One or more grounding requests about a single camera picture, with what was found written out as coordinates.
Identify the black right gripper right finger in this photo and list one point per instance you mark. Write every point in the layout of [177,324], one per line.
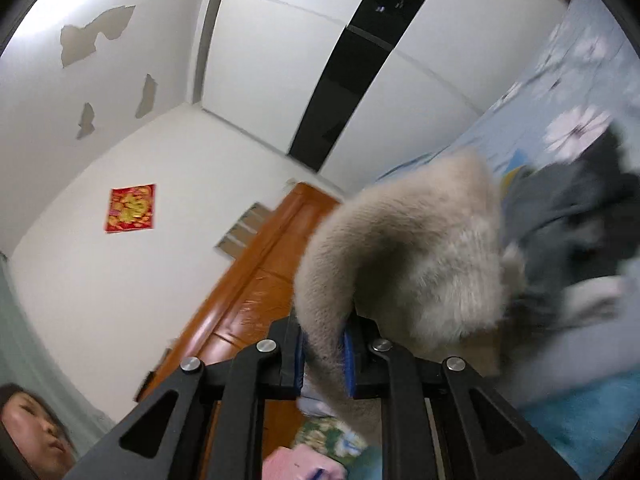
[441,420]

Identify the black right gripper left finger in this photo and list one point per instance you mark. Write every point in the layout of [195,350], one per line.
[204,421]

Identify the beige fuzzy cartoon sweater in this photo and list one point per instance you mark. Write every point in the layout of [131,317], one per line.
[419,255]

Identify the dark grey clothes pile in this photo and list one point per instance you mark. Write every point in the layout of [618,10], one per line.
[573,224]

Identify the pink cloth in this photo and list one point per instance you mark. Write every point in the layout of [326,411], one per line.
[301,463]

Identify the wooden bed headboard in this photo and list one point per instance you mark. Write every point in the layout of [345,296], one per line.
[255,291]

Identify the teal floral bed blanket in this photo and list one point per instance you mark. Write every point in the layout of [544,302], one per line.
[587,427]

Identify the person's head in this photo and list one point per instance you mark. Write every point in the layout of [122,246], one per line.
[38,434]

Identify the white black wardrobe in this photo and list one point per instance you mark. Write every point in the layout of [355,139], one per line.
[351,88]

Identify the light blue floral quilt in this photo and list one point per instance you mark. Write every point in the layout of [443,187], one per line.
[585,77]

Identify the red gold wall decoration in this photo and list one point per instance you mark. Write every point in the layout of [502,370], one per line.
[130,209]

